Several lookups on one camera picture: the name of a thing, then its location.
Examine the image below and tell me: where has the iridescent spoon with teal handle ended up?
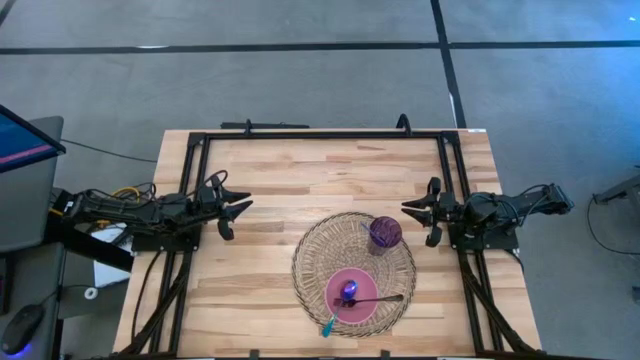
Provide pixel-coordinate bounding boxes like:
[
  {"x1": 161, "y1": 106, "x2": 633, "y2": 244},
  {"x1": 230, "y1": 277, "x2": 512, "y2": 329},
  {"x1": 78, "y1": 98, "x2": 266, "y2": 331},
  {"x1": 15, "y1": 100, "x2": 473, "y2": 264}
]
[{"x1": 321, "y1": 278, "x2": 360, "y2": 339}]

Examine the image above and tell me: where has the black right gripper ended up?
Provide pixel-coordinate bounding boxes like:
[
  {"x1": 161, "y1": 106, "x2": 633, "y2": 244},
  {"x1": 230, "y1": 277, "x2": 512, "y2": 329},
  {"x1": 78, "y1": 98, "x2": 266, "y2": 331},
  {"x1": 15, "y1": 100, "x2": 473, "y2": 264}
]
[{"x1": 400, "y1": 175, "x2": 466, "y2": 249}]

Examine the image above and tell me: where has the black floor cable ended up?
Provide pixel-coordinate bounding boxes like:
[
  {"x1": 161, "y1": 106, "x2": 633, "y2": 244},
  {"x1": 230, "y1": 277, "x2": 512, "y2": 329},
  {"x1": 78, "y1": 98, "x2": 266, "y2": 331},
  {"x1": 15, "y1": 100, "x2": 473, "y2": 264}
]
[{"x1": 60, "y1": 138, "x2": 159, "y2": 165}]

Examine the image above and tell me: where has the round woven straw placemat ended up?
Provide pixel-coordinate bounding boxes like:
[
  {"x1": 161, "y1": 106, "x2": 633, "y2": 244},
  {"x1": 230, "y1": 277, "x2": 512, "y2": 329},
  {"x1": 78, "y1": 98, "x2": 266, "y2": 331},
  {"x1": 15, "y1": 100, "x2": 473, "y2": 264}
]
[{"x1": 291, "y1": 211, "x2": 418, "y2": 339}]

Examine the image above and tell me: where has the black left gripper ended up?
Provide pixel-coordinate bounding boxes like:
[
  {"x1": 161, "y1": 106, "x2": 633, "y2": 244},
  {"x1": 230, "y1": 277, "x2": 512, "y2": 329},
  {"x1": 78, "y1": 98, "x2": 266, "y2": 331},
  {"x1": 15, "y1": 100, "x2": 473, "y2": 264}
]
[{"x1": 192, "y1": 173, "x2": 255, "y2": 242}]

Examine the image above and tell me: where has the grey stand leg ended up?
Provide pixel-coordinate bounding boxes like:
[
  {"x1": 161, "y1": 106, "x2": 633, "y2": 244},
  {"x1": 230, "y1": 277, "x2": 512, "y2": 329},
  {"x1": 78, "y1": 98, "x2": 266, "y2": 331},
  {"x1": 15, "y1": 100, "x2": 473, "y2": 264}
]
[{"x1": 592, "y1": 167, "x2": 640, "y2": 206}]

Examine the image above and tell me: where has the grey desk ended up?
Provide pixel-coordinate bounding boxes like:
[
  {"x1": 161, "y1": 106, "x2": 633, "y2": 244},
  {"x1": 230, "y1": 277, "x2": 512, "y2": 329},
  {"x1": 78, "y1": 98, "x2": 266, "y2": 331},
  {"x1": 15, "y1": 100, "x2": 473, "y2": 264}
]
[{"x1": 0, "y1": 115, "x2": 66, "y2": 360}]

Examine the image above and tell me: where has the pink bowl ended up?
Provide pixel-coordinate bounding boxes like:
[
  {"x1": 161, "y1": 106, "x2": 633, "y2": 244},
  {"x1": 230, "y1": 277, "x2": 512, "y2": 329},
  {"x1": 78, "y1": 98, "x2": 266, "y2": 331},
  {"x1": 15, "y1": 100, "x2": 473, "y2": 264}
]
[{"x1": 324, "y1": 267, "x2": 380, "y2": 325}]

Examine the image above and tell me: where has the computer monitor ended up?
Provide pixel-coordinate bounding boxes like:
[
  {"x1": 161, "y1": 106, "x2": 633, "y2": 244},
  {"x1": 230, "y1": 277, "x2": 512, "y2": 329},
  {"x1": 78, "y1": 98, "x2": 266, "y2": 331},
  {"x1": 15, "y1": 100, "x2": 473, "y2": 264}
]
[{"x1": 0, "y1": 103, "x2": 67, "y2": 175}]

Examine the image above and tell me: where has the blue drinking straw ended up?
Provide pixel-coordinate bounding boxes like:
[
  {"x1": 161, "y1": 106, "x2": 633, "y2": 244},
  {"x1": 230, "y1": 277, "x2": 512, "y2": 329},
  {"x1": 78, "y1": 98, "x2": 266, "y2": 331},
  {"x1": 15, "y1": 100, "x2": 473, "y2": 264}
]
[{"x1": 359, "y1": 221, "x2": 389, "y2": 249}]

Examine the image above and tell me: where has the black computer mouse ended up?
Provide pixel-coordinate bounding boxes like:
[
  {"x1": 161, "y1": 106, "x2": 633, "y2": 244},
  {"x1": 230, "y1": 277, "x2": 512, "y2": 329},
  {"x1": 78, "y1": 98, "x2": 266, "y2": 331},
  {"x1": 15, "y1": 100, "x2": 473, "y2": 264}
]
[{"x1": 0, "y1": 303, "x2": 46, "y2": 357}]

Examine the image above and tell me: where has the white paper sheet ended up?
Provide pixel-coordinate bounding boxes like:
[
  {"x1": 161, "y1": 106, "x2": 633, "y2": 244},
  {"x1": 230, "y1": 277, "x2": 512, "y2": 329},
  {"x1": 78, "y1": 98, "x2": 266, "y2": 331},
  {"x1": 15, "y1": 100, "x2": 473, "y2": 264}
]
[{"x1": 92, "y1": 222, "x2": 135, "y2": 289}]

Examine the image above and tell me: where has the purple faceted plastic tumbler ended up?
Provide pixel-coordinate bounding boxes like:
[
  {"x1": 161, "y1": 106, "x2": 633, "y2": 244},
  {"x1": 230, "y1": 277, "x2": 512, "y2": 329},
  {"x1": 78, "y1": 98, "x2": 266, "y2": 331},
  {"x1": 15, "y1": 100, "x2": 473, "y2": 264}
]
[{"x1": 366, "y1": 214, "x2": 404, "y2": 257}]

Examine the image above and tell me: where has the yellow cable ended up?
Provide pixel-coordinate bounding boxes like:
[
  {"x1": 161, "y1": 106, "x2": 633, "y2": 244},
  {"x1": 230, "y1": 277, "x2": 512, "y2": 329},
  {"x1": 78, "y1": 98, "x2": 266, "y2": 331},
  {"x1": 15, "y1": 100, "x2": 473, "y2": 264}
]
[{"x1": 97, "y1": 185, "x2": 142, "y2": 229}]

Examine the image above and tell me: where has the black bar at table edge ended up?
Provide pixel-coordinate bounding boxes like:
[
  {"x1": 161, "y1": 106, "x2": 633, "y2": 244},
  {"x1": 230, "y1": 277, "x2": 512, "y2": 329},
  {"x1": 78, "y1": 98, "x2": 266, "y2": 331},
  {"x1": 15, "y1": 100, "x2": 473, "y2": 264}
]
[{"x1": 219, "y1": 118, "x2": 311, "y2": 132}]

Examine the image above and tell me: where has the black aluminium table frame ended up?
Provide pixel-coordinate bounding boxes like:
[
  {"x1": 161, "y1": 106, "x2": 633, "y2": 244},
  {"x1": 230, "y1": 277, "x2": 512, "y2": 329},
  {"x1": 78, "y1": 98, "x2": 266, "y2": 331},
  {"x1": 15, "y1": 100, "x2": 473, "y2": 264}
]
[{"x1": 119, "y1": 130, "x2": 541, "y2": 359}]

